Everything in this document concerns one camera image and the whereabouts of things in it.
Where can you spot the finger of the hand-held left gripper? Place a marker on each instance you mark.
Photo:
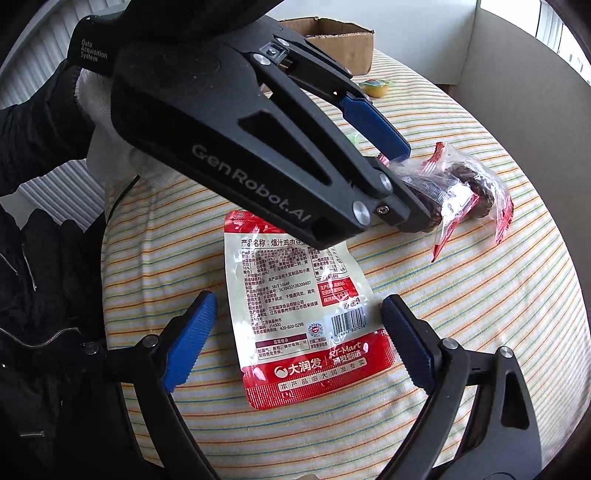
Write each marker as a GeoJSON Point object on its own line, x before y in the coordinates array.
{"type": "Point", "coordinates": [374, 120]}
{"type": "Point", "coordinates": [401, 214]}

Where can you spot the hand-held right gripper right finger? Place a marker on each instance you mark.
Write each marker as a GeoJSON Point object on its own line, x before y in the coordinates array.
{"type": "Point", "coordinates": [408, 344]}

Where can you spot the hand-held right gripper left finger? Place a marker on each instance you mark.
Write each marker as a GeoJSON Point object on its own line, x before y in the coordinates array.
{"type": "Point", "coordinates": [189, 341]}

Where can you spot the clear packet with dark snack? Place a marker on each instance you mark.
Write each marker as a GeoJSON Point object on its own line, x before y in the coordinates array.
{"type": "Point", "coordinates": [466, 180]}

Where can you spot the brown cardboard box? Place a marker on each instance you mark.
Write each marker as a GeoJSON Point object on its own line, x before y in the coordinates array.
{"type": "Point", "coordinates": [341, 50]}

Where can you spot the red and white snack pouch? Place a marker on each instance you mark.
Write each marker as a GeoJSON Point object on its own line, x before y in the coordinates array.
{"type": "Point", "coordinates": [286, 314]}

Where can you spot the person's left forearm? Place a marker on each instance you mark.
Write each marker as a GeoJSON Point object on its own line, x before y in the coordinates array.
{"type": "Point", "coordinates": [37, 129]}

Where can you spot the person's left hand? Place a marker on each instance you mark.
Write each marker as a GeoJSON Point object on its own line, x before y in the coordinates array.
{"type": "Point", "coordinates": [104, 138]}

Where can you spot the small green candy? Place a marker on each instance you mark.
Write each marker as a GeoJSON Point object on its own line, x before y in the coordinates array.
{"type": "Point", "coordinates": [353, 137]}

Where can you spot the small yellow jelly cup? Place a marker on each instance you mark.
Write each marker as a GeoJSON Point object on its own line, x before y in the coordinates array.
{"type": "Point", "coordinates": [376, 87]}

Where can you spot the person's black jacket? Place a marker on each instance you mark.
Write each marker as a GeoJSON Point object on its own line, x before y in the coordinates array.
{"type": "Point", "coordinates": [46, 300]}

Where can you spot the white framed window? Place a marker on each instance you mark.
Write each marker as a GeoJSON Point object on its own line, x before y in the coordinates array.
{"type": "Point", "coordinates": [551, 32]}

